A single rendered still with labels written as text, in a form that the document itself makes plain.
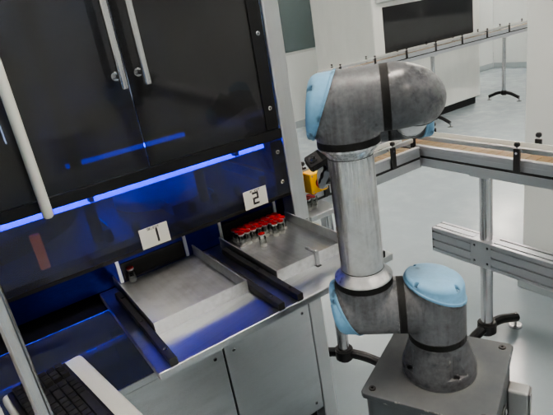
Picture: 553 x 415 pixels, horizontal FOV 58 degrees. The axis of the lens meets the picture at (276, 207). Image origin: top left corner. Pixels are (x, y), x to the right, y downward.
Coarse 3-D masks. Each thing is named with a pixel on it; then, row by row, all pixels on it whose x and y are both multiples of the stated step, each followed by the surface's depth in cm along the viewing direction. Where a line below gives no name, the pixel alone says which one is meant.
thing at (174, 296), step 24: (168, 264) 154; (192, 264) 151; (216, 264) 143; (120, 288) 139; (144, 288) 141; (168, 288) 139; (192, 288) 137; (216, 288) 135; (240, 288) 129; (144, 312) 123; (168, 312) 127; (192, 312) 122
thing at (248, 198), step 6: (264, 186) 158; (246, 192) 154; (252, 192) 156; (258, 192) 157; (264, 192) 158; (246, 198) 155; (252, 198) 156; (258, 198) 157; (264, 198) 159; (246, 204) 155; (252, 204) 156; (258, 204) 158; (246, 210) 156
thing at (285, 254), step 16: (288, 224) 168; (304, 224) 162; (224, 240) 156; (272, 240) 158; (288, 240) 156; (304, 240) 154; (320, 240) 152; (336, 240) 150; (256, 256) 149; (272, 256) 148; (288, 256) 146; (304, 256) 144; (320, 256) 139; (272, 272) 134; (288, 272) 134
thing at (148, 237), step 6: (162, 222) 141; (150, 228) 139; (162, 228) 141; (168, 228) 142; (144, 234) 139; (150, 234) 140; (162, 234) 142; (168, 234) 143; (144, 240) 139; (150, 240) 140; (156, 240) 141; (162, 240) 142; (144, 246) 139; (150, 246) 140
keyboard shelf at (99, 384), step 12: (72, 360) 128; (84, 360) 127; (84, 372) 122; (96, 372) 121; (96, 384) 117; (108, 384) 116; (108, 396) 112; (120, 396) 112; (12, 408) 114; (120, 408) 108; (132, 408) 107
